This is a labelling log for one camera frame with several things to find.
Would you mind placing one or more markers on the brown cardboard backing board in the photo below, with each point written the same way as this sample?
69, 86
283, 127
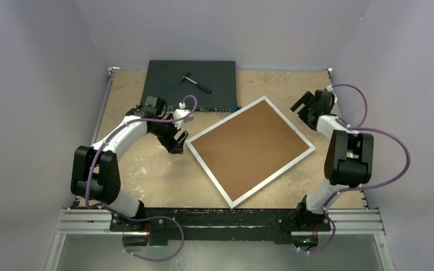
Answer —
250, 149

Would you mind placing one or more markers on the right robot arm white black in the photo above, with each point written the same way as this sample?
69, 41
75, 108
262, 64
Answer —
349, 159

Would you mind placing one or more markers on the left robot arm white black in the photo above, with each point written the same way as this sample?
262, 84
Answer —
95, 172

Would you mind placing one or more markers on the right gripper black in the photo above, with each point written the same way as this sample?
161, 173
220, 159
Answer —
307, 99

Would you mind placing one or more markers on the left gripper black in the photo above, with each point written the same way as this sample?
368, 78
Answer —
171, 144

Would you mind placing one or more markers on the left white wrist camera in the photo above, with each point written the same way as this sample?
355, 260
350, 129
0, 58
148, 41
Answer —
182, 115

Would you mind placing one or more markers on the white picture frame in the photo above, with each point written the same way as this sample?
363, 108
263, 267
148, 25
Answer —
209, 168

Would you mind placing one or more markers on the dark network switch box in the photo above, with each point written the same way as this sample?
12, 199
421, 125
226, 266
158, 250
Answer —
163, 80

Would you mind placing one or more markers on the small black-handled hammer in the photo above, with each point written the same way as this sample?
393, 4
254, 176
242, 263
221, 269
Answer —
186, 77

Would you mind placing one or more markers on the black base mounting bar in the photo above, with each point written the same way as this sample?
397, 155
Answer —
280, 226

